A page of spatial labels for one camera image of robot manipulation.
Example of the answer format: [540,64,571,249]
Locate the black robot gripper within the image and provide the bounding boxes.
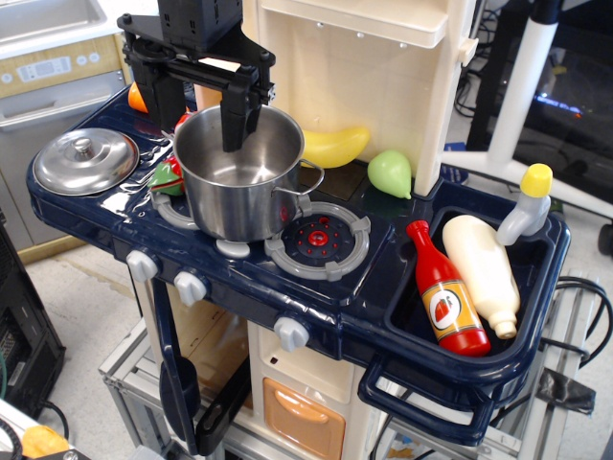
[117,1,276,152]

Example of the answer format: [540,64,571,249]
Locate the stainless steel pot lid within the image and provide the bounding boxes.
[33,127,140,196]

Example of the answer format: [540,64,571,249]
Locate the grey toy burner under pot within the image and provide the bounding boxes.
[150,192,251,259]

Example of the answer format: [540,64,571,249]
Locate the orange toy fruit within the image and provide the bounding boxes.
[127,82,148,114]

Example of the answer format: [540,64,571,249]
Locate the toy strawberry green leaves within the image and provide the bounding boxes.
[148,155,185,196]

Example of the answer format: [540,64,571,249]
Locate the yellow toy banana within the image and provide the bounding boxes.
[303,127,371,169]

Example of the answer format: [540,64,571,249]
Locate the cream toy kitchen back panel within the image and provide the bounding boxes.
[242,1,477,196]

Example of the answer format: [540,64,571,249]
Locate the grey left stove knob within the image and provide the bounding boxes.
[126,250,158,283]

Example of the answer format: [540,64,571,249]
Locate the grey stove knob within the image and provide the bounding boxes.
[173,271,208,307]
[126,250,158,283]
[274,316,310,353]

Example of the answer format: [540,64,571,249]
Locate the grey toy burner red centre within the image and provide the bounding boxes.
[264,201,372,282]

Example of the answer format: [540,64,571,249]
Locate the grey middle stove knob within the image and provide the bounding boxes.
[173,271,208,307]

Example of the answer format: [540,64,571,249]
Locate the green toy pear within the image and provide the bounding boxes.
[367,149,412,199]

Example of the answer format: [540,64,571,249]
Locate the grey right stove knob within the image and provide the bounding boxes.
[274,316,310,353]

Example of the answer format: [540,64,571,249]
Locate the navy toy spatula hanging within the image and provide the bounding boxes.
[151,278,200,453]

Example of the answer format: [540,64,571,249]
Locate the black computer case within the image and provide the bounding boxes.
[1,229,65,418]

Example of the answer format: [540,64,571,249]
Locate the navy toy kitchen countertop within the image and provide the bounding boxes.
[27,92,570,447]

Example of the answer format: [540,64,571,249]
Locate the orange toy drawer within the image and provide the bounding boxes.
[263,378,346,459]

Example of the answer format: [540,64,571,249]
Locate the black toy oven door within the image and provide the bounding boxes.
[195,357,251,456]

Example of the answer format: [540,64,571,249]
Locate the white metal stand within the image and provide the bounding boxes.
[441,0,613,205]

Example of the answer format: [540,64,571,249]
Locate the red toy ketchup bottle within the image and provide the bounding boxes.
[406,220,490,357]

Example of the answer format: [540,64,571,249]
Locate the cream toy mayonnaise bottle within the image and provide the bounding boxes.
[443,215,520,339]

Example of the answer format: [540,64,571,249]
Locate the grey toy faucet yellow cap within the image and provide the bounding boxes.
[496,163,553,246]

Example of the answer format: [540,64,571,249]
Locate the black cable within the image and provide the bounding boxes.
[540,276,609,370]

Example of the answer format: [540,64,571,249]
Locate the aluminium frame cart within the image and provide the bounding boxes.
[98,267,613,460]

